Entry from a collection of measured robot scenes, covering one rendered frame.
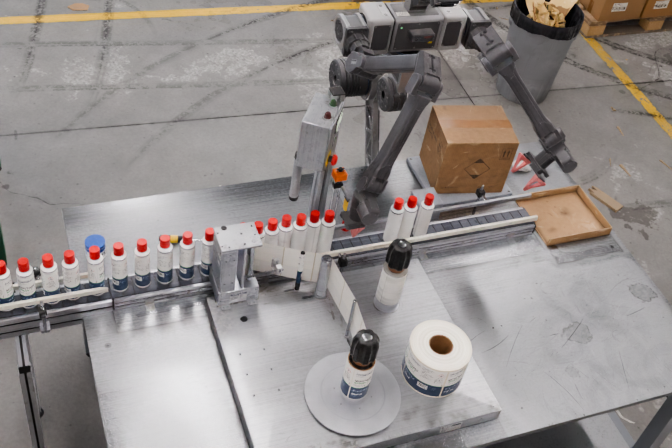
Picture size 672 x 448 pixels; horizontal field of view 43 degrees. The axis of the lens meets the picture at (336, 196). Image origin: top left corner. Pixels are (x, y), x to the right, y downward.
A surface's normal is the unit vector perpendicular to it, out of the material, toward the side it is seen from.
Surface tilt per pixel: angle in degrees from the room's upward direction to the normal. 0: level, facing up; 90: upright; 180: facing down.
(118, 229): 0
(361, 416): 0
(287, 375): 0
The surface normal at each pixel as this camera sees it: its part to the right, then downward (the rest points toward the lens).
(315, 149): -0.25, 0.64
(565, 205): 0.14, -0.72
